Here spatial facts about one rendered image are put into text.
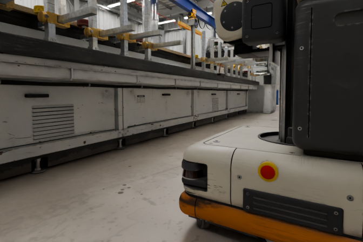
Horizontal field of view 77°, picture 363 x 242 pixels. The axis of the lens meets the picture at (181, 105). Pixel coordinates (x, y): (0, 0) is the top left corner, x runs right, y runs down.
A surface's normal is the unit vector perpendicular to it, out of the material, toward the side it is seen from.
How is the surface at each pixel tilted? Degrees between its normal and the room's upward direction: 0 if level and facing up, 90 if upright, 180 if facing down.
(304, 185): 90
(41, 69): 90
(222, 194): 90
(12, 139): 90
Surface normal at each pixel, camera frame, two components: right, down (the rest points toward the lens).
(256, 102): -0.51, 0.05
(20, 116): 0.86, 0.03
